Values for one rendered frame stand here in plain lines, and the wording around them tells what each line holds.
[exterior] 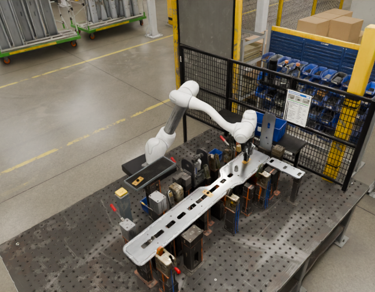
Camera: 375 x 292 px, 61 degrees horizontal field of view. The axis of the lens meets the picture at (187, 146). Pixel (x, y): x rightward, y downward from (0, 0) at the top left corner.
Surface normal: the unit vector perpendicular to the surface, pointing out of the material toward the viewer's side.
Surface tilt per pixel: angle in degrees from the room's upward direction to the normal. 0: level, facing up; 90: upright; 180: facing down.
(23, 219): 0
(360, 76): 89
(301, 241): 0
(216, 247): 0
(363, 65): 93
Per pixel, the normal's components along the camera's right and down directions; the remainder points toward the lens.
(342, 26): -0.79, 0.38
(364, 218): -0.04, -0.81
